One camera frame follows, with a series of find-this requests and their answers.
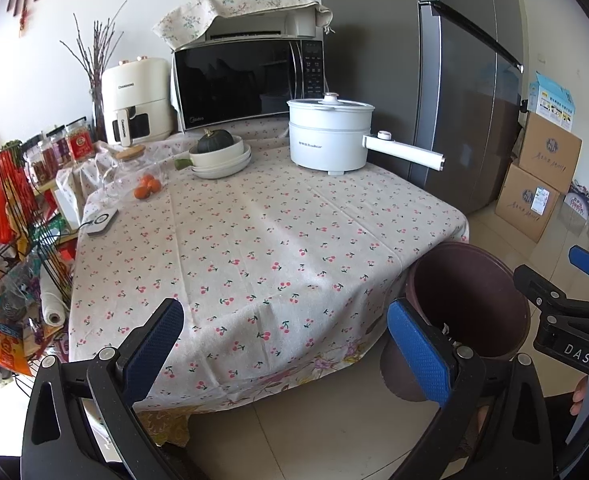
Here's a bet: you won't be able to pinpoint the white electric cooking pot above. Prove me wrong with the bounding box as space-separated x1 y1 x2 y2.
287 92 446 177

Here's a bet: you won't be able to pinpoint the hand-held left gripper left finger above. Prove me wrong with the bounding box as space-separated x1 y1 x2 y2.
21 298 185 480

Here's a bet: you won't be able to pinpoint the blue and white box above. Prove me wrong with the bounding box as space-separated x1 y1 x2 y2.
529 71 575 133

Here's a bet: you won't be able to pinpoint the white countertop oven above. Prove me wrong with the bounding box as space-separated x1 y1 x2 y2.
205 14 318 41

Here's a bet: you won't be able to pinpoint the orange snack bag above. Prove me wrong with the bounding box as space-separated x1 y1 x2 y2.
0 320 32 378

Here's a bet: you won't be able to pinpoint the white plate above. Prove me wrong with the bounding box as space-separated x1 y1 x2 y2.
190 147 252 175
192 160 251 180

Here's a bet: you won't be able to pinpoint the brown trash bin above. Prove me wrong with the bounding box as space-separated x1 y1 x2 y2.
379 241 531 403

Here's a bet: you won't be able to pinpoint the dark green pumpkin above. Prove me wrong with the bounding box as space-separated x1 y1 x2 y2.
197 129 234 155

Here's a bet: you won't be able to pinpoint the black microwave oven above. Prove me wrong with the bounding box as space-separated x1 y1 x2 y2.
172 39 325 133

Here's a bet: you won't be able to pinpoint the white oval device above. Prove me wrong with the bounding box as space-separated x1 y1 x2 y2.
83 208 119 237

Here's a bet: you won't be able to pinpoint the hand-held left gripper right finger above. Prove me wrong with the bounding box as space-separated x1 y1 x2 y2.
387 297 555 480

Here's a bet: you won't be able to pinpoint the black wire rack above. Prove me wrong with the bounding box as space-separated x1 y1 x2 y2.
0 150 78 391

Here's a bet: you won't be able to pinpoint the small white package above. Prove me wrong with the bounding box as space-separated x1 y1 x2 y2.
563 183 589 221

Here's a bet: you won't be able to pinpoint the white ceramic bowl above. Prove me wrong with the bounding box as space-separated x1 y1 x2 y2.
188 135 252 168

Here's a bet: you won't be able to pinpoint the yellow floral cloth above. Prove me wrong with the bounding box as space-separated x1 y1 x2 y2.
139 405 190 448

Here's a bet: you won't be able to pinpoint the floral cover cloth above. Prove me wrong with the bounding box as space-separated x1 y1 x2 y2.
153 0 335 53

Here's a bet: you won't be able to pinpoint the grey refrigerator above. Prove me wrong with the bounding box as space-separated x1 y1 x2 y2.
319 0 525 216

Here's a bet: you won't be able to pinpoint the red label storage jar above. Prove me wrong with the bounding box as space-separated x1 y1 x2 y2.
64 119 95 163

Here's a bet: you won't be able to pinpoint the glass vase with dry twigs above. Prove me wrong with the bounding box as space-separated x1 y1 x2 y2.
59 0 128 143

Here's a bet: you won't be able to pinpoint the white paper roll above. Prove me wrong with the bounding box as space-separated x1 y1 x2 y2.
39 277 70 327

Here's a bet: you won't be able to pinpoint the cream air fryer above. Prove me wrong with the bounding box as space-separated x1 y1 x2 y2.
101 57 178 147

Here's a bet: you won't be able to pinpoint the red packets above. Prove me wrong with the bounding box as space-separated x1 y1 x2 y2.
0 152 30 243

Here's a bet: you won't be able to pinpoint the glass jar with wooden lid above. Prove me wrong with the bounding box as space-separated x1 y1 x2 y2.
97 145 168 201

